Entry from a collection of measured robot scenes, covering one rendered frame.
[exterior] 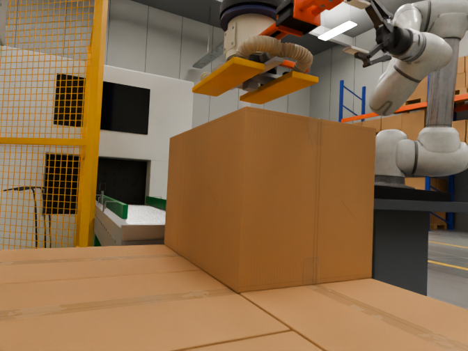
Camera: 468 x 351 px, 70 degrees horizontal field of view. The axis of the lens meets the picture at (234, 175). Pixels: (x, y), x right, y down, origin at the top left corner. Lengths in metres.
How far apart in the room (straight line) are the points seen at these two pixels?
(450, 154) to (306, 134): 0.95
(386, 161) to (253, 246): 1.00
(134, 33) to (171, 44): 1.15
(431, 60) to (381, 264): 0.81
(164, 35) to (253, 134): 10.83
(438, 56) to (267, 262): 0.83
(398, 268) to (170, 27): 10.78
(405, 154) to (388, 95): 0.44
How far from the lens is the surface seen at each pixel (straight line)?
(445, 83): 1.72
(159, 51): 11.27
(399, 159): 1.63
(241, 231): 0.72
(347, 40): 13.00
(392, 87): 1.25
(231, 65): 0.95
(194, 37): 11.90
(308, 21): 0.95
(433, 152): 1.66
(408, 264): 1.63
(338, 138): 0.88
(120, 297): 0.72
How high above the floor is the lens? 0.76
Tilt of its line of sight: 2 degrees up
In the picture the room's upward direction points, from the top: 3 degrees clockwise
